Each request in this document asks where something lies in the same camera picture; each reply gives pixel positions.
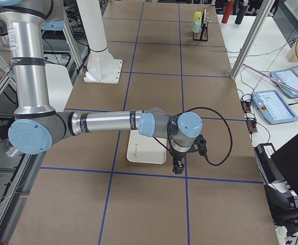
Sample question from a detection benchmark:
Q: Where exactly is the green plastic cup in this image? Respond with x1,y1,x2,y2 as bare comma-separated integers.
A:
192,20,201,34

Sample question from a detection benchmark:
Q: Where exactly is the black bottle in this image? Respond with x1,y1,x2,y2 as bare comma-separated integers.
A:
235,0,249,25

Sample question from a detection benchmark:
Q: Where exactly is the pink metal rod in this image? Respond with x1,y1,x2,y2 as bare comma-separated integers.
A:
243,64,298,93

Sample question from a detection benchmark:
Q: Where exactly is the yellow plastic cup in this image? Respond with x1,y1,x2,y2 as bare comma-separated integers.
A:
193,11,202,22

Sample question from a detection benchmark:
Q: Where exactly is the white plastic chair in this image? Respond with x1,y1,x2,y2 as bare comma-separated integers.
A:
45,64,73,112

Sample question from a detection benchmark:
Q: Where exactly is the blue teach pendant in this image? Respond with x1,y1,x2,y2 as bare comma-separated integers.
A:
252,90,298,125
270,69,298,99

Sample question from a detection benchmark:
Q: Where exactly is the black box on table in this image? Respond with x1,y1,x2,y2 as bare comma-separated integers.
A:
254,143,284,183

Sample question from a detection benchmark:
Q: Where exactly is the red bottle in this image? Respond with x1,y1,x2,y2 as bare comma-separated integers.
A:
221,0,235,23

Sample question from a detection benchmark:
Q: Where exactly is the cream plastic tray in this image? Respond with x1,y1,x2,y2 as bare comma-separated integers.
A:
126,130,167,164

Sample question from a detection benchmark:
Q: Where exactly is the near blue teach pendant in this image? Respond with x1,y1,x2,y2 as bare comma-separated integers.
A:
252,90,298,125

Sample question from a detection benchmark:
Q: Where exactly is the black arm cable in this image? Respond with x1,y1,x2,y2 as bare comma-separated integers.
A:
181,107,233,166

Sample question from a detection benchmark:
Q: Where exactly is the black wire cup rack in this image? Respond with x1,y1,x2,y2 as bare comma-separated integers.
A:
192,9,209,41

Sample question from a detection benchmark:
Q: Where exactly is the far blue teach pendant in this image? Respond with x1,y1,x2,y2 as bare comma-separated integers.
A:
270,69,298,99

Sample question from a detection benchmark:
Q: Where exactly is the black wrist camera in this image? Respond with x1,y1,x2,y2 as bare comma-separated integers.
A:
193,134,207,157

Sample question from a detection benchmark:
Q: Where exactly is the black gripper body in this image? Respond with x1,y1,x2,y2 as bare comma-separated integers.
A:
169,142,192,160

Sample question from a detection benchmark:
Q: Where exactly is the black usb hub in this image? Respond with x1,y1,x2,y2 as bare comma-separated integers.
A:
240,100,251,113

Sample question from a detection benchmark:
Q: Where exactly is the aluminium frame post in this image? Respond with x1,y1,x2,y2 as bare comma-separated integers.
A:
230,0,275,80

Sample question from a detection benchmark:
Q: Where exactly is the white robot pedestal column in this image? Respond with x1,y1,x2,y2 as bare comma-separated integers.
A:
77,0,123,84

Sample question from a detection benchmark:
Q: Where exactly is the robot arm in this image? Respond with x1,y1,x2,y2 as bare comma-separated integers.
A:
0,1,207,174

